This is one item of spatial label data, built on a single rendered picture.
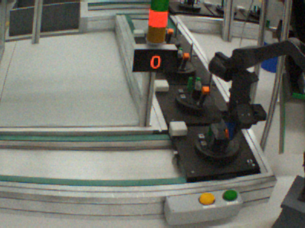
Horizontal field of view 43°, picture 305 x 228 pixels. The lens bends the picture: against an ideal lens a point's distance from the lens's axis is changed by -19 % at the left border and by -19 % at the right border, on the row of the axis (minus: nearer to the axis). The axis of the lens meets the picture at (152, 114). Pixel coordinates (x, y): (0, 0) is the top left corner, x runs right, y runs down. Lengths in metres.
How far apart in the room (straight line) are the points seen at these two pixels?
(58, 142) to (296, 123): 0.77
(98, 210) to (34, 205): 0.19
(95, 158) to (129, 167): 0.11
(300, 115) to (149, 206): 0.59
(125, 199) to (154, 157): 0.26
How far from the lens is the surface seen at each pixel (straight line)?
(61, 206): 1.17
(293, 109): 1.41
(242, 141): 1.41
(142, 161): 1.35
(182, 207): 1.14
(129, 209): 1.19
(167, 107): 1.50
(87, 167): 1.31
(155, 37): 1.22
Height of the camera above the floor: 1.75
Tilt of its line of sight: 32 degrees down
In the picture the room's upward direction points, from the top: 7 degrees clockwise
